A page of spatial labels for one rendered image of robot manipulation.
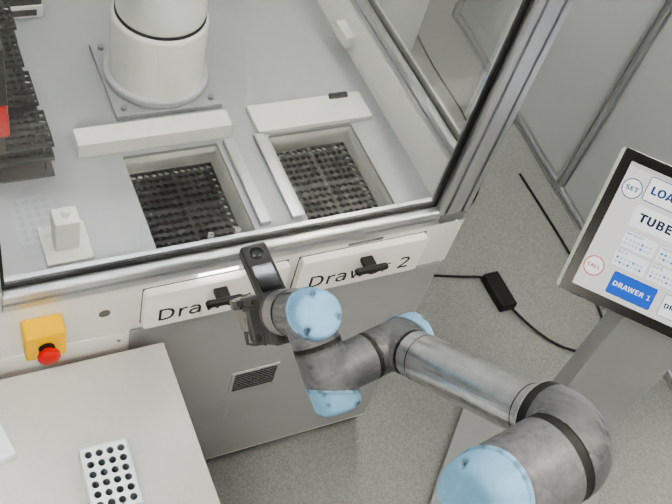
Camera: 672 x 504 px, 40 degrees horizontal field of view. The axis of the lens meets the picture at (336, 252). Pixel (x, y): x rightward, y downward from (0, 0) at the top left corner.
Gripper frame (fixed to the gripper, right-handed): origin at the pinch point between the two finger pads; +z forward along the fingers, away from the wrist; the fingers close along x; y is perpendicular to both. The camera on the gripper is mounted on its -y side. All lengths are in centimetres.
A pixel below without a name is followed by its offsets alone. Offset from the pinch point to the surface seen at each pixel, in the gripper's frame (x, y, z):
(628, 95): 169, -33, 80
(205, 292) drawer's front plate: -2.6, -1.8, 13.2
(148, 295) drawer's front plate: -13.8, -3.5, 11.3
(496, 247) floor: 131, 9, 116
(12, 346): -38.0, 0.9, 20.1
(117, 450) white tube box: -24.9, 22.2, 9.2
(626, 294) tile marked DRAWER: 76, 15, -11
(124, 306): -17.6, -2.3, 15.7
